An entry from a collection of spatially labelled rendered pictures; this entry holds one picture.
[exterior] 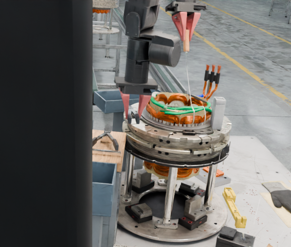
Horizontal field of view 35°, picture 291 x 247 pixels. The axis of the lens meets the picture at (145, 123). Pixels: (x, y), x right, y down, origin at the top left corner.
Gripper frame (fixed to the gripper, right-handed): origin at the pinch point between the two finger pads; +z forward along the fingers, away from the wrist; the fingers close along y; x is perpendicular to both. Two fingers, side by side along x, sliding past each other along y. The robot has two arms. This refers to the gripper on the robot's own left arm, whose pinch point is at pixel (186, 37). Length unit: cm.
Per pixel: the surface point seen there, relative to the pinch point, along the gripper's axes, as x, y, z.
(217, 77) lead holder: 6.1, 12.5, 10.1
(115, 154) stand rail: -7.8, -22.8, 31.3
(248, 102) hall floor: 343, 219, 4
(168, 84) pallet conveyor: 152, 52, 0
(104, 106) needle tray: 32.7, -16.3, 17.9
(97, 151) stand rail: -6.6, -27.1, 30.6
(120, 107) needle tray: 33.2, -10.4, 18.4
